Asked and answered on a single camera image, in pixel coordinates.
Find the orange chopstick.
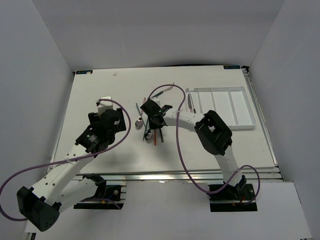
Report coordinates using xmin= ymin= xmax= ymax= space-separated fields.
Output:
xmin=153 ymin=129 xmax=157 ymax=146

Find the pink handled knife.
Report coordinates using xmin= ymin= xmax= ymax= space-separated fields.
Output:
xmin=187 ymin=93 xmax=194 ymax=113

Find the floral handled knife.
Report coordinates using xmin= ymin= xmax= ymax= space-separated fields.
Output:
xmin=190 ymin=94 xmax=197 ymax=113

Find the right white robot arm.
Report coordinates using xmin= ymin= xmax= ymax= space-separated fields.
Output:
xmin=140 ymin=99 xmax=246 ymax=200

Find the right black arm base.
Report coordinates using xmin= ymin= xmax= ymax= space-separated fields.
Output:
xmin=209 ymin=183 xmax=258 ymax=213

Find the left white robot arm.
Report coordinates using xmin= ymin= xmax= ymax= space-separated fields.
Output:
xmin=17 ymin=108 xmax=126 ymax=232

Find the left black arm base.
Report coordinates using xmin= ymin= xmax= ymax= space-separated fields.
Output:
xmin=73 ymin=173 xmax=127 ymax=210

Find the left blue corner label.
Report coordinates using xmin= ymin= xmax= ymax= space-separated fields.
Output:
xmin=75 ymin=69 xmax=93 ymax=75

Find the white divided utensil tray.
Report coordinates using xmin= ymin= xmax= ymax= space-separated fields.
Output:
xmin=185 ymin=86 xmax=256 ymax=131

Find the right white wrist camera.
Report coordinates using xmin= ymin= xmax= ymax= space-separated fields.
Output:
xmin=150 ymin=97 xmax=161 ymax=106

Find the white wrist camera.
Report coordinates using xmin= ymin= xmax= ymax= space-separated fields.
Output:
xmin=96 ymin=96 xmax=114 ymax=116
xmin=150 ymin=97 xmax=161 ymax=106

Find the pink handled spoon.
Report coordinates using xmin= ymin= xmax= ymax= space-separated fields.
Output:
xmin=135 ymin=111 xmax=144 ymax=129

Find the green handled spoon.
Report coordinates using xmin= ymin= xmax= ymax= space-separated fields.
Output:
xmin=145 ymin=129 xmax=153 ymax=141

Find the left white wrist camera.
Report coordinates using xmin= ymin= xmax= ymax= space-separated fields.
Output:
xmin=96 ymin=96 xmax=114 ymax=116

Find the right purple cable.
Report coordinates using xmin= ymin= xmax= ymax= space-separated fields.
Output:
xmin=147 ymin=84 xmax=261 ymax=205

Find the purple cable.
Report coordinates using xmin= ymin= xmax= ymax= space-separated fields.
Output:
xmin=0 ymin=98 xmax=133 ymax=222
xmin=147 ymin=84 xmax=261 ymax=205

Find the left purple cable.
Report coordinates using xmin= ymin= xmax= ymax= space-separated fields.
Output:
xmin=0 ymin=98 xmax=133 ymax=222

